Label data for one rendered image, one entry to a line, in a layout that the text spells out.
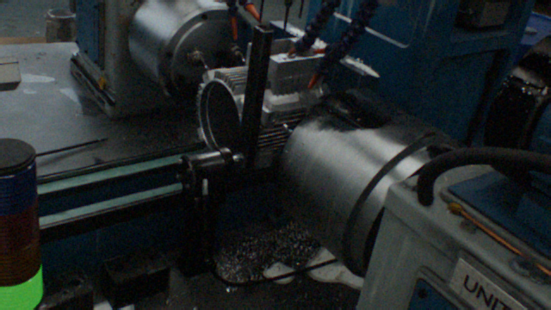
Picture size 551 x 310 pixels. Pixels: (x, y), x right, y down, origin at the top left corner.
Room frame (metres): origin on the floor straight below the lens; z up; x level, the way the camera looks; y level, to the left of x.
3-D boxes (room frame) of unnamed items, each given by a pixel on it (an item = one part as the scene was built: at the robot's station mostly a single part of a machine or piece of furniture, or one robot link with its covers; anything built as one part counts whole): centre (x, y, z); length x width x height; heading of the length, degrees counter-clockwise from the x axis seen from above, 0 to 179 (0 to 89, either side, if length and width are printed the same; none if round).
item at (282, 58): (1.04, -0.08, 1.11); 0.12 x 0.11 x 0.07; 126
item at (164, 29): (1.30, 0.16, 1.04); 0.37 x 0.25 x 0.25; 36
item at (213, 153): (0.86, -0.13, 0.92); 0.45 x 0.13 x 0.24; 126
